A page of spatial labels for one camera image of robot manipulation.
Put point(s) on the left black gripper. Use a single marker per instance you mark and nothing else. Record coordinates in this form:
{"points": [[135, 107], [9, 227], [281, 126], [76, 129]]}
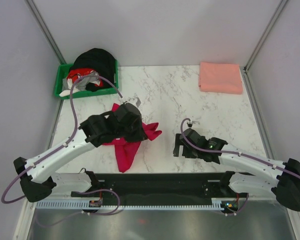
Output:
{"points": [[141, 135]]}

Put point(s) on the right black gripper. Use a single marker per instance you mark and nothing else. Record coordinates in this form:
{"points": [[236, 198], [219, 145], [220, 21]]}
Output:
{"points": [[185, 153]]}

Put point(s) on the magenta t shirt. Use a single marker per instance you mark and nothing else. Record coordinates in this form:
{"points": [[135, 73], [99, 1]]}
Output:
{"points": [[125, 152]]}

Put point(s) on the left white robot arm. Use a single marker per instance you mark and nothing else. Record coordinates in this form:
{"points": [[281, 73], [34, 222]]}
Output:
{"points": [[38, 175]]}

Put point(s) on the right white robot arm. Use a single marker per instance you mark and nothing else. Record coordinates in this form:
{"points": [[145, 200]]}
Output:
{"points": [[260, 177]]}

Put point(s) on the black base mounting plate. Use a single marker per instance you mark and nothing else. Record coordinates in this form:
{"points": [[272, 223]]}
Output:
{"points": [[160, 188]]}

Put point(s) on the grey garment in bin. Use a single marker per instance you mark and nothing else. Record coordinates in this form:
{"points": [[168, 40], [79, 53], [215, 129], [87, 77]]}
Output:
{"points": [[89, 82]]}

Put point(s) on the black garment in bin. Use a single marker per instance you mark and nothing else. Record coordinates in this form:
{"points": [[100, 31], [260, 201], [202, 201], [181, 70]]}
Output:
{"points": [[99, 60]]}

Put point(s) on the white garment in bin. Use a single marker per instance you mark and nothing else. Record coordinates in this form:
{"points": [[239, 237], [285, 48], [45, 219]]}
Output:
{"points": [[67, 84]]}

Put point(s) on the folded salmon pink t shirt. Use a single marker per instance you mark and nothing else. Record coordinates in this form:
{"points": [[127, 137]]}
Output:
{"points": [[220, 78]]}

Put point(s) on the red garment in bin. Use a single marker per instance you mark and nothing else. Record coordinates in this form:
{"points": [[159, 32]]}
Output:
{"points": [[76, 73]]}

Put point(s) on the green plastic bin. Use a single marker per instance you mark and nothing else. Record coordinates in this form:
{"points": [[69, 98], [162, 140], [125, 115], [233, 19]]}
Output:
{"points": [[62, 73]]}

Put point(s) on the light blue cable duct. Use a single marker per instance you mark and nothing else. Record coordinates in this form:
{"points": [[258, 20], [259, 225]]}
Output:
{"points": [[85, 204]]}

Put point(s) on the left aluminium frame post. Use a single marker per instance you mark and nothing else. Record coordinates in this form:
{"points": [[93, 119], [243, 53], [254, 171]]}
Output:
{"points": [[45, 30]]}

